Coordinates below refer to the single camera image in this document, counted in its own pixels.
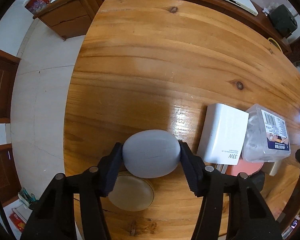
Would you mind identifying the beige plug adapter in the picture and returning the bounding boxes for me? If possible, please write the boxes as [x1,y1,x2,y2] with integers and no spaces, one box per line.
[261,160,282,177]

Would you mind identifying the clear plastic box with label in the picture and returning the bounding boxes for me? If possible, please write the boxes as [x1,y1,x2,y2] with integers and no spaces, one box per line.
[242,104,290,163]

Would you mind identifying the pink round compact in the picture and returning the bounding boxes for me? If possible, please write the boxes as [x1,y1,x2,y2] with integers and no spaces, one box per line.
[226,158,263,176]

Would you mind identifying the round beige compact case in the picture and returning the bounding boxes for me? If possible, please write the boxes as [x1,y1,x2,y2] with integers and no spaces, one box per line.
[108,171,154,212]

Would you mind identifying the white 33W charger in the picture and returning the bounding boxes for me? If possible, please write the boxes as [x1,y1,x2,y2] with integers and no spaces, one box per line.
[197,103,249,165]

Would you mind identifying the white egg-shaped earbud case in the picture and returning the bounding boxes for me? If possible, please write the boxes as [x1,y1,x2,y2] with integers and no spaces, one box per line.
[122,129,180,179]

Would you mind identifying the dark jar red lid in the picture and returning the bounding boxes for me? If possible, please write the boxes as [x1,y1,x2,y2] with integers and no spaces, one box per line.
[287,36,300,65]

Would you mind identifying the yellow rimmed fan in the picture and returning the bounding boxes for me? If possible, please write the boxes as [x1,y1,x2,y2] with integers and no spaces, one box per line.
[268,37,283,52]

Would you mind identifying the small wooden side cabinet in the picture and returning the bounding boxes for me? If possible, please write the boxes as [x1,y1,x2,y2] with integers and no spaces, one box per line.
[33,0,100,40]

